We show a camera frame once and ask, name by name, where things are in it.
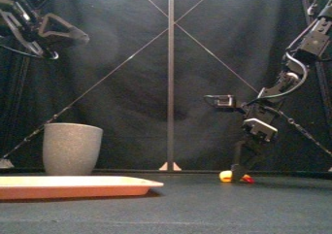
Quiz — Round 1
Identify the yellow red toy shrimp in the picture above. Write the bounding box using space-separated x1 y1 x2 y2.
218 169 256 184

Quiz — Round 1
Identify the pink rectangular plate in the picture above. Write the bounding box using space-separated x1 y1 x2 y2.
0 175 166 201

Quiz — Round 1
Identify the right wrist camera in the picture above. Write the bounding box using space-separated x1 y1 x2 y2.
204 94 239 110

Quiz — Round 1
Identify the pole foot bracket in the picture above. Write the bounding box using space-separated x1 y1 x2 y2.
159 161 183 172

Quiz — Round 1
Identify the grey cable on right arm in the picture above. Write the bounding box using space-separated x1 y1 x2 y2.
246 51 310 107

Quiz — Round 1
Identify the grey vertical frame pole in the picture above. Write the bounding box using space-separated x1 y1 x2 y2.
166 0 176 173

